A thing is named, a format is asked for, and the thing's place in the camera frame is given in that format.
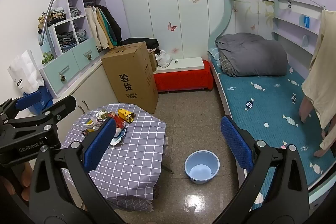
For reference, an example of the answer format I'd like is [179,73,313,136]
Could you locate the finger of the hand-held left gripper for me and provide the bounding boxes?
[0,91,45,122]
[3,95,77,133]

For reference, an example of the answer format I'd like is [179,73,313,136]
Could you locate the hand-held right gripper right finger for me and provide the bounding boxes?
[210,115,310,224]

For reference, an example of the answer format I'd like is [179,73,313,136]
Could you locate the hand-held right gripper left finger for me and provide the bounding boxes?
[28,117,126,224]

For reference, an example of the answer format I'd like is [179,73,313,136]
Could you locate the teal white packet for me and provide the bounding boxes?
[109,127,128,146]

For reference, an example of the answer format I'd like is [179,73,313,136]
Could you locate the red white snack wrapper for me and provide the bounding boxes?
[112,115,126,130]

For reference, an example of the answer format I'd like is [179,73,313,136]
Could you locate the yellow white plastic bag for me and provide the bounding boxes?
[117,109,137,123]

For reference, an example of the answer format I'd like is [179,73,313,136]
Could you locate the blue plastic basin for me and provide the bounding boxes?
[184,150,220,185]

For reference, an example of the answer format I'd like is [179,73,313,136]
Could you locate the person's left hand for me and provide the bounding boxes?
[0,162,35,199]

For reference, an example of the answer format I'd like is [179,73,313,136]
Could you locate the blue shopping bag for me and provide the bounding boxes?
[23,85,54,115]

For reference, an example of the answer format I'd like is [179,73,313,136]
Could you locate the white paper bag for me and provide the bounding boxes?
[7,49,45,94]

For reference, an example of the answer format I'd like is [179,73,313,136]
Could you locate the table with purple checkered cloth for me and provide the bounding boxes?
[61,106,166,211]

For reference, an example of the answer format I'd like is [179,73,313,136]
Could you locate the cream low cabinet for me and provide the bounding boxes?
[59,57,120,119]

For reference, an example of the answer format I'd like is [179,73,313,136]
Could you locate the teal fish print bedsheet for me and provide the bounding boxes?
[210,61,334,211]

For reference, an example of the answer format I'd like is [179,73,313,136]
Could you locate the small green ornament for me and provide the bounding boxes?
[41,52,54,65]

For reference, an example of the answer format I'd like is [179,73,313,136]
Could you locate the dark folded clothes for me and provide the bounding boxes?
[58,31,78,47]

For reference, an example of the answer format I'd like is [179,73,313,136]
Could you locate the large cardboard box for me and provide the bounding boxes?
[101,42,159,114]

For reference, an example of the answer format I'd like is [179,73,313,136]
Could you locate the folded jeans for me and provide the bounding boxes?
[76,28,88,43]

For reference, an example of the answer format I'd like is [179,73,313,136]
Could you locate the red bench with white top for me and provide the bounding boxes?
[153,56,214,93]

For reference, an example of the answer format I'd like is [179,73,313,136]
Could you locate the cream hanging jacket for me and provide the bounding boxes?
[84,7,105,51]

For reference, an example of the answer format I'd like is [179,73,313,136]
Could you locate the heap of brown clothes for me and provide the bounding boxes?
[37,10,67,34]

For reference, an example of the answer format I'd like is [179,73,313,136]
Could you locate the grey duvet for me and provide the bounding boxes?
[216,32,288,77]

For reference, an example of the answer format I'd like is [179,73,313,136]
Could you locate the green hanging garment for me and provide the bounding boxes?
[101,14,117,47]

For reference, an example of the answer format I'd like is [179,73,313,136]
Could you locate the blue plaid pillow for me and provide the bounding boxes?
[208,48,222,68]

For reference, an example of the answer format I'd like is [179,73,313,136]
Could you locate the small cardboard box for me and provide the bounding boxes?
[148,52,158,72]

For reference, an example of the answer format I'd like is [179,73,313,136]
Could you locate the pale folded clothes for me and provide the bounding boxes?
[70,2,83,18]

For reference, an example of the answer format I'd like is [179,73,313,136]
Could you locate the black hanging coat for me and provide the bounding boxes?
[98,4,122,43]

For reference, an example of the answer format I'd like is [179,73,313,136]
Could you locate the black clothes heap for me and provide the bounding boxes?
[120,38,160,51]

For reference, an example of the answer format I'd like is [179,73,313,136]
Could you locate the cream long sleeve shirt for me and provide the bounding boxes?
[301,9,336,130]

